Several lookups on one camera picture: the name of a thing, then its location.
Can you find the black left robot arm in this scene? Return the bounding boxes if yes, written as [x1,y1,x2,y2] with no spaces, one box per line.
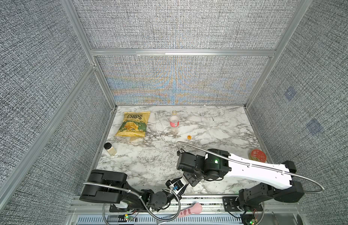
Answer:
[79,170,189,212]

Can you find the pink cat paw stick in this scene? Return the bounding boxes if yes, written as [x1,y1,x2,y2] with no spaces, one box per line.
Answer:
[171,202,203,222]

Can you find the small jar black lid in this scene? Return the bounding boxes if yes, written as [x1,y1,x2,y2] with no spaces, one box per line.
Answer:
[104,142,117,156]

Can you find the clear bottle red label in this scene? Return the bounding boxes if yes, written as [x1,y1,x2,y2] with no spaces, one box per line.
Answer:
[169,110,180,135]

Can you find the round gold tin red lid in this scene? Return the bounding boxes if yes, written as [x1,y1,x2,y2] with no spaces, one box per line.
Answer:
[249,149,267,163]

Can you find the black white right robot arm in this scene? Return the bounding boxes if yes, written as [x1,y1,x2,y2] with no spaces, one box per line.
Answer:
[176,149,304,211]

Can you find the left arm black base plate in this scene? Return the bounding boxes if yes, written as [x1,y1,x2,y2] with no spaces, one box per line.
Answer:
[109,202,129,212]

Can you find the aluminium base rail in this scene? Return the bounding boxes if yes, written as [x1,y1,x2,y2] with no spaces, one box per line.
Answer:
[64,195,310,225]

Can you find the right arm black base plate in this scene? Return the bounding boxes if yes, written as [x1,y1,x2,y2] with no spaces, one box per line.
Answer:
[222,196,263,212]

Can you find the yellow green chips bag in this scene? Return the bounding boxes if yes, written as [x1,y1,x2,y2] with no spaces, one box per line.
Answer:
[116,112,151,138]

